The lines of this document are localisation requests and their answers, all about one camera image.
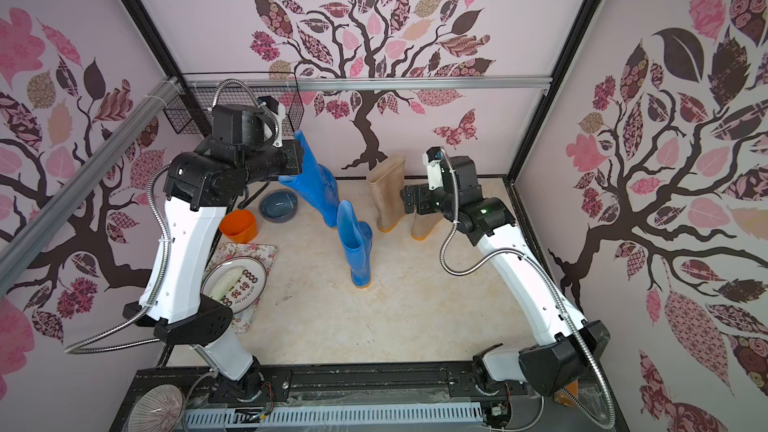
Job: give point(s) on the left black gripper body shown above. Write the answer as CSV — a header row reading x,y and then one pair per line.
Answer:
x,y
272,160

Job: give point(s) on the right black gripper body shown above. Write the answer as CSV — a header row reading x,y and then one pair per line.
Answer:
x,y
411,199

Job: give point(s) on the tall beige rain boot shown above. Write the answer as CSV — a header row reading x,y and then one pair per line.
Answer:
x,y
386,181

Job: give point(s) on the blue rain boot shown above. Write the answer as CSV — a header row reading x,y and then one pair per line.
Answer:
x,y
356,238
315,184

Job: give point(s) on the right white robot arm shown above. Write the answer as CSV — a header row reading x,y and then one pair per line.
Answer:
x,y
564,357

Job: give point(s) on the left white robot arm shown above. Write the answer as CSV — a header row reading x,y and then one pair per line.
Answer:
x,y
189,198

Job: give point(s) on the grey blue bowl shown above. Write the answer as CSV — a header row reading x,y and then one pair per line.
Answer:
x,y
279,206

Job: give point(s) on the orange plastic cup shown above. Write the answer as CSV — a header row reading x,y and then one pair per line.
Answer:
x,y
239,226

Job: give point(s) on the floral placemat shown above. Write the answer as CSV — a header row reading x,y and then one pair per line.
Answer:
x,y
266,253

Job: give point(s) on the white radish with leaves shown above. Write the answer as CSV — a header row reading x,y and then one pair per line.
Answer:
x,y
222,281

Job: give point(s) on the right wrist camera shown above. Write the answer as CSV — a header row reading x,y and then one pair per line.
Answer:
x,y
432,160

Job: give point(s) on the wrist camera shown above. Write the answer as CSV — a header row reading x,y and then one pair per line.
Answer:
x,y
432,160
273,115

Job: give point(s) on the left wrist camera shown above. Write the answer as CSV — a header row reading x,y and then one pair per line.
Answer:
x,y
273,115

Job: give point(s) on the black wire basket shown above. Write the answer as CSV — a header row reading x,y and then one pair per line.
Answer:
x,y
190,112

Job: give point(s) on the rear aluminium rail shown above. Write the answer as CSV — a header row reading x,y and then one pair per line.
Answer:
x,y
535,82

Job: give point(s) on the aluminium rail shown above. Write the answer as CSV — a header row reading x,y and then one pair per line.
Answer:
x,y
535,82
28,244

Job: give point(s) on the left aluminium rail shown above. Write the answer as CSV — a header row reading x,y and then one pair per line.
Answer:
x,y
28,244

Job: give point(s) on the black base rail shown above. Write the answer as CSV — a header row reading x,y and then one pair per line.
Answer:
x,y
459,379

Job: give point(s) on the white slotted cable duct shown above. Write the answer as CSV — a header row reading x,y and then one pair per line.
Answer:
x,y
223,419

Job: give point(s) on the round wire fan guard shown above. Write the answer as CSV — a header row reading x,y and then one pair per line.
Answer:
x,y
160,409

